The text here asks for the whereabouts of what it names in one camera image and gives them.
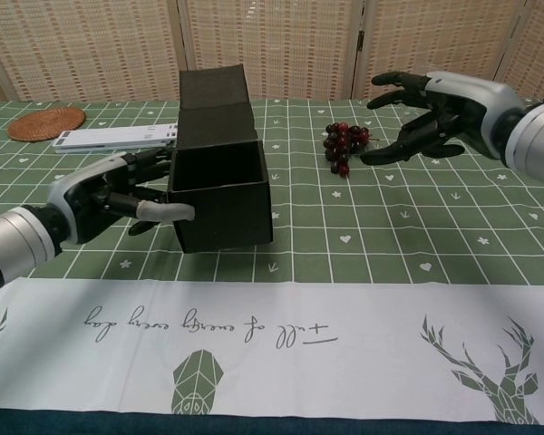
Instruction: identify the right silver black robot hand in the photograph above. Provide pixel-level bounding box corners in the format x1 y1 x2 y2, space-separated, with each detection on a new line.
358 71 527 167

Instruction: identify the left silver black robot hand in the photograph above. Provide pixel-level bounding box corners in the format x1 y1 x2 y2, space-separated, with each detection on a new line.
44 147 197 246

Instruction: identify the black cardboard folding box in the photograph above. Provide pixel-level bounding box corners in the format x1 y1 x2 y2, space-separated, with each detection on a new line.
166 65 273 255

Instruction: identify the white folded laptop stand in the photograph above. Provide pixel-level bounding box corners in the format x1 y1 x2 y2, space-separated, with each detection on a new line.
53 121 180 155

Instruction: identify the round woven rattan coaster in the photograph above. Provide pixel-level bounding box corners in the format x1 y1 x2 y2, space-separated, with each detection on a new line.
7 107 87 143

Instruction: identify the dark red grape bunch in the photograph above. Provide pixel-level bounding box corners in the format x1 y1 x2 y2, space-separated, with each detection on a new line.
322 121 382 177

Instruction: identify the green checked white tablecloth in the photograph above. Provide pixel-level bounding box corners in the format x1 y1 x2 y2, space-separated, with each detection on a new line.
0 97 544 416

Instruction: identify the woven bamboo folding screen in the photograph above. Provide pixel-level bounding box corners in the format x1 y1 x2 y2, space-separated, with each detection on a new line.
0 0 544 103

